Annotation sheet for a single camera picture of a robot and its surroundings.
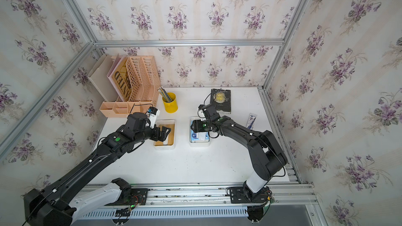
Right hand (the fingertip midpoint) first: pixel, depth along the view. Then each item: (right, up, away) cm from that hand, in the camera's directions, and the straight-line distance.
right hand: (196, 126), depth 88 cm
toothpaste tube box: (+35, +2, +11) cm, 37 cm away
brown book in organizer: (-47, +29, +7) cm, 56 cm away
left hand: (-15, +1, -12) cm, 19 cm away
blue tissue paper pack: (+2, -5, -1) cm, 6 cm away
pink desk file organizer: (-42, +28, +30) cm, 58 cm away
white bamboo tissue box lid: (-16, -10, +2) cm, 19 cm away
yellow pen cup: (-17, +11, +11) cm, 23 cm away
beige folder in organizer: (-56, +29, -1) cm, 63 cm away
